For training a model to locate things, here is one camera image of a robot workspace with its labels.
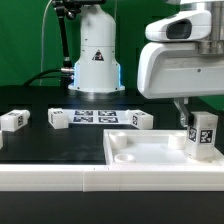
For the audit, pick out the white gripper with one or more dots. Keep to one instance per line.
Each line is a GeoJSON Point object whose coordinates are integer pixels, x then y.
{"type": "Point", "coordinates": [173, 70]}

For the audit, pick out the white obstacle fence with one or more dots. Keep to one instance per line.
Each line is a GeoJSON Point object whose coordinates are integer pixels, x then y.
{"type": "Point", "coordinates": [119, 177]}

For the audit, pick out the marker sheet on table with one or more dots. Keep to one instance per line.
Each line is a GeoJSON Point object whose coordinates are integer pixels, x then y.
{"type": "Point", "coordinates": [97, 116]}

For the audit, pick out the white part at left edge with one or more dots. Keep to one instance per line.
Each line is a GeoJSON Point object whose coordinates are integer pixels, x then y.
{"type": "Point", "coordinates": [1, 139]}

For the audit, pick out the white square tabletop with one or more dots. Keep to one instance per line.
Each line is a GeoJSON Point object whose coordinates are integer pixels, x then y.
{"type": "Point", "coordinates": [151, 147]}

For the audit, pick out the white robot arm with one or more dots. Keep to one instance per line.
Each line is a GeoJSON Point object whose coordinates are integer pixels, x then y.
{"type": "Point", "coordinates": [97, 72]}

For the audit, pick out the black camera stand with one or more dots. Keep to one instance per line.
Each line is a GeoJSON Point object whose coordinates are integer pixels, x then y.
{"type": "Point", "coordinates": [69, 9]}

